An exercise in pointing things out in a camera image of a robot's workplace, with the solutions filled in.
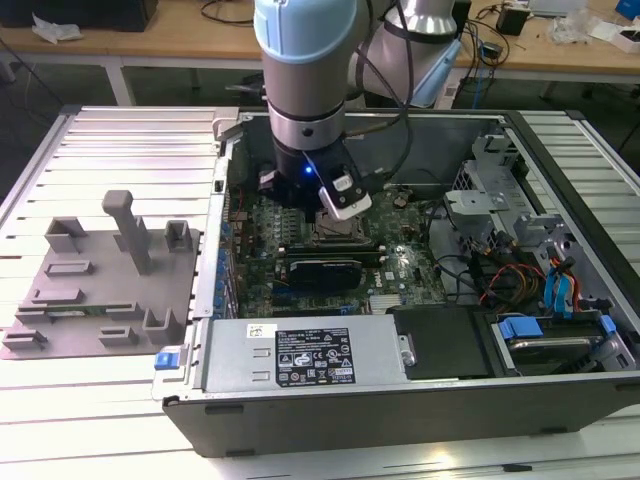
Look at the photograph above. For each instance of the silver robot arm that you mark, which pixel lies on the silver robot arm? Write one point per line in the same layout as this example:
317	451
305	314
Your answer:
305	90

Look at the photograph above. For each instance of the CPU socket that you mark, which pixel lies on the CPU socket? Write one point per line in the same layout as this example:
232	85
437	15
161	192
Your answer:
336	241

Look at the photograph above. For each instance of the black graphics card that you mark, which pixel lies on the black graphics card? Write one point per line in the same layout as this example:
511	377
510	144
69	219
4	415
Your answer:
325	274

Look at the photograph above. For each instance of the black RAM slot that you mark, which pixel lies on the black RAM slot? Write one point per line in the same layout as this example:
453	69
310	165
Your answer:
372	245
372	256
374	261
372	250

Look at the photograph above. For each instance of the round coin battery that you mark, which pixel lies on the round coin battery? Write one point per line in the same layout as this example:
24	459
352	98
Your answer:
401	200

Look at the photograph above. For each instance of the green motherboard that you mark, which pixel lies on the green motherboard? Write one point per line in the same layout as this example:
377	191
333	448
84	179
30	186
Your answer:
410	235

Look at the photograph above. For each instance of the silver chipset heatsink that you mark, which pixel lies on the silver chipset heatsink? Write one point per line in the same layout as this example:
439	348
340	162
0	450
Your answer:
382	303

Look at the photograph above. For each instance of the black rating label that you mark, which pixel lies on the black rating label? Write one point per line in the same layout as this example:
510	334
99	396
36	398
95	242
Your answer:
315	357

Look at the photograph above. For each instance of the silver metal drive cage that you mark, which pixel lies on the silver metal drive cage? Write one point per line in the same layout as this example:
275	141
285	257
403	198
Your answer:
480	205

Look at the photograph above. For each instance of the silver power supply unit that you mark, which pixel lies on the silver power supply unit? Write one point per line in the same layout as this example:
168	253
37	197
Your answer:
235	355

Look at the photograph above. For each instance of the wooden workbench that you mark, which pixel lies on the wooden workbench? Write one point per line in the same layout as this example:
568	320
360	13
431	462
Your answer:
150	40

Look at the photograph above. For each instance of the black plastic cover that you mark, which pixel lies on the black plastic cover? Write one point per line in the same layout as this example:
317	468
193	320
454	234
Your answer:
440	340

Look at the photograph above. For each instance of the blue plastic case latch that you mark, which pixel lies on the blue plastic case latch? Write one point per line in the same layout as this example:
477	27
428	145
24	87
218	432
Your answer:
166	361

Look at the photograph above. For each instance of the grey parts rack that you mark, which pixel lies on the grey parts rack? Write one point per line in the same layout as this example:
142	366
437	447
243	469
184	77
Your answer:
100	300

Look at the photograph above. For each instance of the small electronic module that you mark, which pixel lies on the small electronic module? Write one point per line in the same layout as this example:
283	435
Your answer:
490	50

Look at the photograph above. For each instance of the black open PC case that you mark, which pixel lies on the black open PC case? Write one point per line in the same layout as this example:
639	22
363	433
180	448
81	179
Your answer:
350	425

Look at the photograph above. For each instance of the green RAM stick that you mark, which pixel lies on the green RAM stick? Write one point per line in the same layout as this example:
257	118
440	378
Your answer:
75	313

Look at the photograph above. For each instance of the small black adapter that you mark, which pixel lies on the small black adapter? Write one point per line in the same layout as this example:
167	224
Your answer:
511	21

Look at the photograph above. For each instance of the large black box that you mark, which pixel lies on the large black box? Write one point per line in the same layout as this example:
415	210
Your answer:
75	12

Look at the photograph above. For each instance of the crumpled clear plastic bag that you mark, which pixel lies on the crumpled clear plastic bag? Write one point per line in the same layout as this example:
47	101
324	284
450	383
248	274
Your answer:
55	29

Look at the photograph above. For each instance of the hard disk in blue carrier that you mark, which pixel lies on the hard disk in blue carrier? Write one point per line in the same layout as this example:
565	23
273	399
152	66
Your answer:
550	352

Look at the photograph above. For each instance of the flat grey device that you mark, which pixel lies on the flat grey device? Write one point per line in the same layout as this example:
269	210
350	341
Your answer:
557	5

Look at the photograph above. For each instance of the clear plastic bags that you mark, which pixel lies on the clear plastic bags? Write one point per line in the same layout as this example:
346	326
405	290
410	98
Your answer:
575	27

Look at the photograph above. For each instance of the small white box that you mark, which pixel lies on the small white box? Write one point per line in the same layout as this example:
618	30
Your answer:
631	40

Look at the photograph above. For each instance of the blue cardboard box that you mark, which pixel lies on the blue cardboard box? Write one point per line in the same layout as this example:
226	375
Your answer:
631	7

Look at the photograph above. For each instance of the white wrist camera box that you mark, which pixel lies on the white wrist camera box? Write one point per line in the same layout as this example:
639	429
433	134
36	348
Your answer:
350	205

